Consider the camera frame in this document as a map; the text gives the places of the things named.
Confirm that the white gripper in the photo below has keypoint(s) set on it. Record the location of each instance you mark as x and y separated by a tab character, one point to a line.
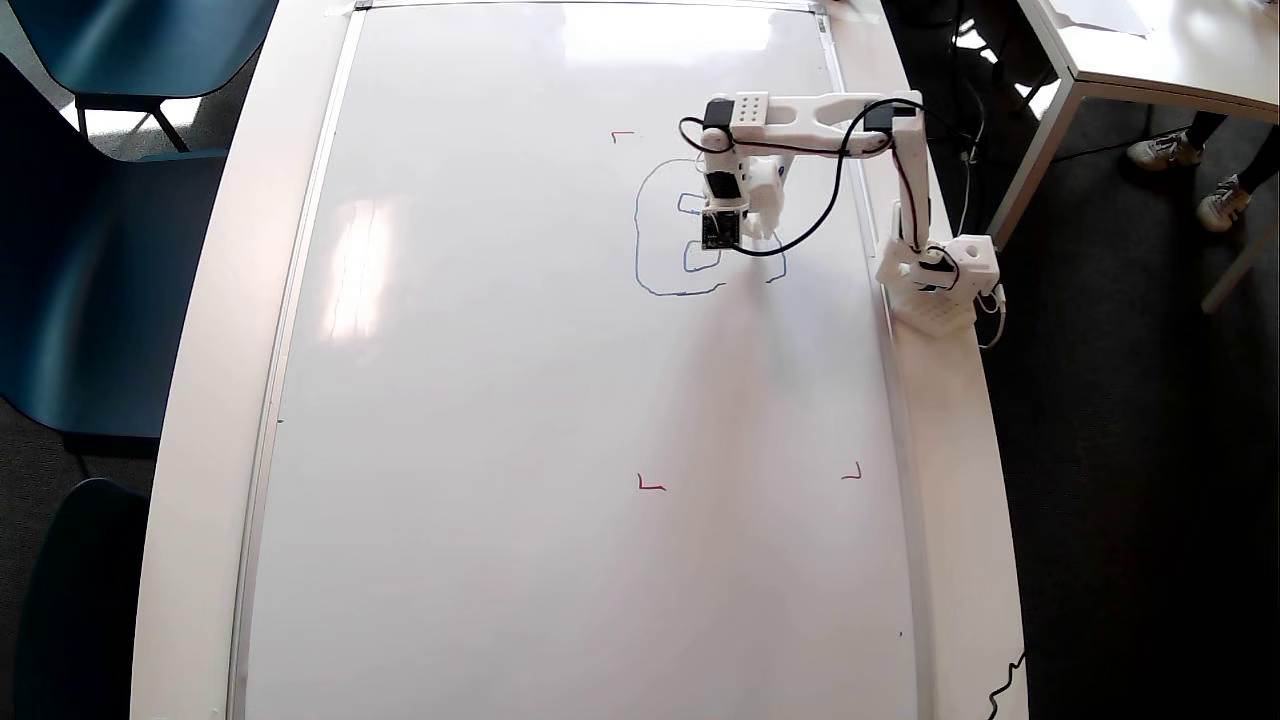
767	203

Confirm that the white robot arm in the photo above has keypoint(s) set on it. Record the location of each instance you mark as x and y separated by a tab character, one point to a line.
750	110

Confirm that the large whiteboard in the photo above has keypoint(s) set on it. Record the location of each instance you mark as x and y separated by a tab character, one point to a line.
500	450

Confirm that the white paper sheet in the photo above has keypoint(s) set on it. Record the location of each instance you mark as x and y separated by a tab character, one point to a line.
1100	15

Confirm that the white sneaker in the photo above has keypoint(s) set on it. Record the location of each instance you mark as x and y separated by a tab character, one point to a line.
1165	152
1222	205

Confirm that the black trouser leg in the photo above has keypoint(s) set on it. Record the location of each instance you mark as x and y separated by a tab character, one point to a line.
1262	160
1208	128

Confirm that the white side table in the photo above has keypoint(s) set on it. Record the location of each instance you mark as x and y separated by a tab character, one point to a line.
1200	50

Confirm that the blue chair with black legs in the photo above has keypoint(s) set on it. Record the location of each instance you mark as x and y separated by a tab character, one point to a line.
140	40

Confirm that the large blue chair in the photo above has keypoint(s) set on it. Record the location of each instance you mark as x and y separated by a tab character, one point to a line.
90	280

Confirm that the dark blue round chair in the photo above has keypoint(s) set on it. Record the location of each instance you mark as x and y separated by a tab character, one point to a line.
85	600

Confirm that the black wrist camera board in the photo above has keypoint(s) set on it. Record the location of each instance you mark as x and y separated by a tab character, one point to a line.
720	230

